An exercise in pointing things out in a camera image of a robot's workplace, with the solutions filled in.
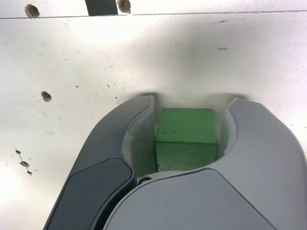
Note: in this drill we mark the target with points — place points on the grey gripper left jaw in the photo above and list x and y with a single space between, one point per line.
100 155

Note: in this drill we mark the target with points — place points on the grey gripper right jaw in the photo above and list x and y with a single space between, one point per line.
251 167

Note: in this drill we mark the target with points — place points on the green cube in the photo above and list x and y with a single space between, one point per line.
184 134

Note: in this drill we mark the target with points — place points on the black tape strip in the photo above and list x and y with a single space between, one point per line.
100 7

